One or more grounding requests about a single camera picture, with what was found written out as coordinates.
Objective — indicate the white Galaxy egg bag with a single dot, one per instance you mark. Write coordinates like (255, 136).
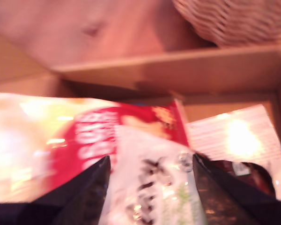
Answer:
(150, 187)
(257, 173)

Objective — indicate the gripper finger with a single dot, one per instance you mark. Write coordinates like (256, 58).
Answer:
(224, 201)
(89, 199)

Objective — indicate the brown cardboard box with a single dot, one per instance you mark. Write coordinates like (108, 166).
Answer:
(178, 70)

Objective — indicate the cream red Maltesers bunnies bag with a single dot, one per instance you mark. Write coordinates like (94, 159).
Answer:
(91, 131)

